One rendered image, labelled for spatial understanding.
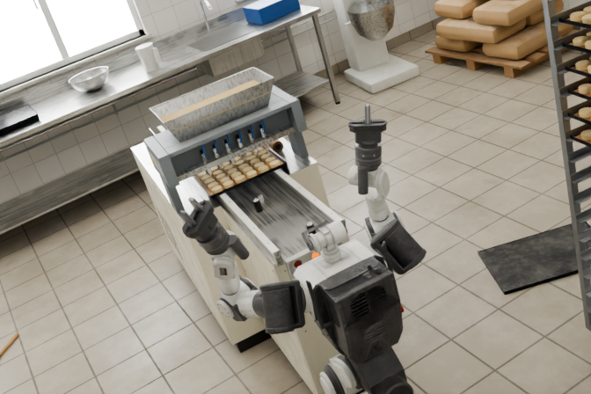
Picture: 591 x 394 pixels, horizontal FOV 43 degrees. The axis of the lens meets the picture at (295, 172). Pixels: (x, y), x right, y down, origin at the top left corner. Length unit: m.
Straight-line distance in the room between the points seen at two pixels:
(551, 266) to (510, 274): 0.21
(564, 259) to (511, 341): 0.64
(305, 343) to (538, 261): 1.44
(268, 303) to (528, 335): 1.67
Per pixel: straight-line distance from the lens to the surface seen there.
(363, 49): 7.02
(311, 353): 3.24
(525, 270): 4.02
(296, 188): 3.34
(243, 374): 3.86
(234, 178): 3.60
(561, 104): 2.89
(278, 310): 2.27
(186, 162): 3.53
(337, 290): 2.22
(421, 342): 3.71
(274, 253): 2.90
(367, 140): 2.44
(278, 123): 3.63
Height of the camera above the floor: 2.36
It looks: 25 degrees down
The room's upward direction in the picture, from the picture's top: 17 degrees counter-clockwise
